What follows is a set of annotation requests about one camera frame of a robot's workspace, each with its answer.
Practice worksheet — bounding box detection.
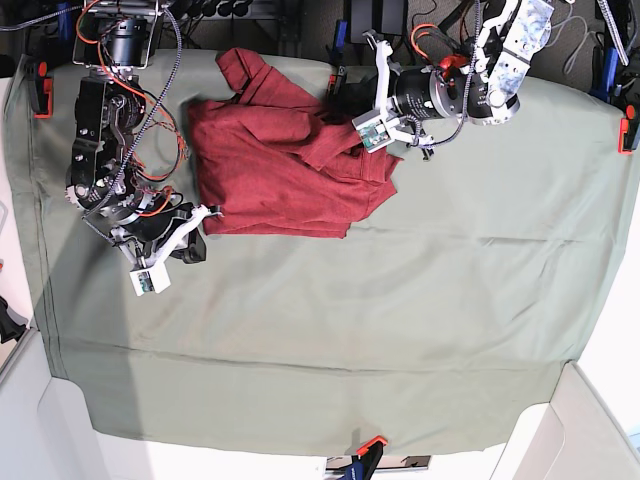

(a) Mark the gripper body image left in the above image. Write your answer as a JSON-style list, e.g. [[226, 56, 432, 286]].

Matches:
[[99, 202, 223, 269]]

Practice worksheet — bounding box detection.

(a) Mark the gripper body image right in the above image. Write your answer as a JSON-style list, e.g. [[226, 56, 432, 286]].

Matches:
[[364, 30, 473, 160]]

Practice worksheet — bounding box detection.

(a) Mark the red long-sleeve T-shirt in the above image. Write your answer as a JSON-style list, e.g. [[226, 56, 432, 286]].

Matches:
[[187, 48, 401, 239]]

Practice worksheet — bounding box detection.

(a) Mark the blue clamp top middle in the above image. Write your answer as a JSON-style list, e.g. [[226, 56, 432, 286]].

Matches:
[[326, 19, 348, 98]]

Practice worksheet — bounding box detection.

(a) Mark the black clamp left edge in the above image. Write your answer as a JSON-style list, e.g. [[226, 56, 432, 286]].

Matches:
[[0, 297, 26, 344]]

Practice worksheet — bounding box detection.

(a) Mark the orange black clamp left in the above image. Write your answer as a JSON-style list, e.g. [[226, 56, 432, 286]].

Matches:
[[22, 56, 53, 119]]

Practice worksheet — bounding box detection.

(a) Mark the blue clamp top right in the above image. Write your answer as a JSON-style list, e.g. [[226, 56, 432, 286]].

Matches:
[[589, 47, 619, 103]]

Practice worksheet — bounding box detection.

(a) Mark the blue clamp top left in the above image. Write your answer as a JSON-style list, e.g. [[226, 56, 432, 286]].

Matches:
[[56, 1, 72, 43]]

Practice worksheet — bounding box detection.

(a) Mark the orange clamp right edge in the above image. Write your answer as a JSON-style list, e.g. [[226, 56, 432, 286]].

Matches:
[[618, 104, 639, 155]]

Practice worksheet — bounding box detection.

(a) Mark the white bin bottom left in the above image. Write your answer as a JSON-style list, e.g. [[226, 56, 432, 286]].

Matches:
[[1, 329, 154, 479]]

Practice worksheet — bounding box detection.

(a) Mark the white bin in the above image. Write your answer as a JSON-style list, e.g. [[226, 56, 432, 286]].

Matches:
[[491, 362, 639, 479], [1, 329, 154, 479]]

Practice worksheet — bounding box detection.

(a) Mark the green table cloth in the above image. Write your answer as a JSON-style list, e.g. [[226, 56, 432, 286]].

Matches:
[[4, 65, 639, 456]]

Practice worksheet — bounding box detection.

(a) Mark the blue orange clamp bottom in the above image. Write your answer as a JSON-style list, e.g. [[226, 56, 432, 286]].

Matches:
[[341, 435, 388, 480]]

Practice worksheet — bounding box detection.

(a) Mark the white bin bottom right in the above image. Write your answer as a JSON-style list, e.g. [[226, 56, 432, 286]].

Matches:
[[491, 362, 639, 479]]

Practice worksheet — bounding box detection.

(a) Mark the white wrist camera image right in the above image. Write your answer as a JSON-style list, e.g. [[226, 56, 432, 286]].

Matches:
[[352, 110, 393, 153]]

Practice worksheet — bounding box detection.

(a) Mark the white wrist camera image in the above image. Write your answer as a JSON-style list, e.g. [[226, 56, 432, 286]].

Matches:
[[129, 263, 171, 297], [352, 110, 393, 153]]

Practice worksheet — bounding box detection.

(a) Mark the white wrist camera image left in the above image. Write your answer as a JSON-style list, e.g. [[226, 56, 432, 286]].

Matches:
[[129, 263, 171, 297]]

